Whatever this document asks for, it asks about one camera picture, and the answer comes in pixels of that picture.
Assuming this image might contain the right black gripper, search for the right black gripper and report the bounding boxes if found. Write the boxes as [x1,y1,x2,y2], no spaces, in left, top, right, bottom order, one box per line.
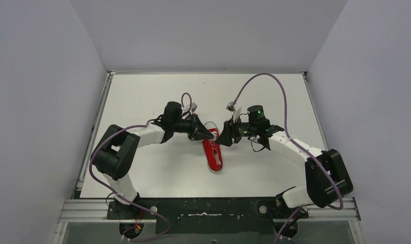
[216,115,258,146]

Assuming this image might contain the white shoelace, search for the white shoelace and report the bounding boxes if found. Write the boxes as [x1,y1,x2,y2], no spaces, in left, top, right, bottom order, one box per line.
[203,130,223,172]

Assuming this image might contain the red canvas sneaker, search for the red canvas sneaker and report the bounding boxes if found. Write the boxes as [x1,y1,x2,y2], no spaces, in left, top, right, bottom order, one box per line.
[202,121,223,173]

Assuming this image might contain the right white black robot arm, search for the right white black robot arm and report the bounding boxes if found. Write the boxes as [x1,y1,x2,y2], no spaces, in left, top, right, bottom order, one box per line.
[225,102,353,217]

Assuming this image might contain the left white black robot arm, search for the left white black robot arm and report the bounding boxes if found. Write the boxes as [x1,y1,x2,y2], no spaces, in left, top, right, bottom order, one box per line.
[89,101,231,220]

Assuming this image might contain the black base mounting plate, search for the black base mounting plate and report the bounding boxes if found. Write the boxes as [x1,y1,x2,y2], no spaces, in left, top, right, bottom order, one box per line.
[107,196,294,234]

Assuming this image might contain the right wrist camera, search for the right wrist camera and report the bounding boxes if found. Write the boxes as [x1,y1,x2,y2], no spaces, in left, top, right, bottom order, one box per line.
[232,106,242,123]

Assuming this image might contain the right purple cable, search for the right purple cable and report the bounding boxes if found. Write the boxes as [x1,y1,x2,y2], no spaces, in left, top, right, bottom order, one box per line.
[226,73,344,244]

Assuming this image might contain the aluminium frame rail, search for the aluminium frame rail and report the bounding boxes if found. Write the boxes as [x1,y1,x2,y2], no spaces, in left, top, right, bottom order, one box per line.
[58,198,361,223]

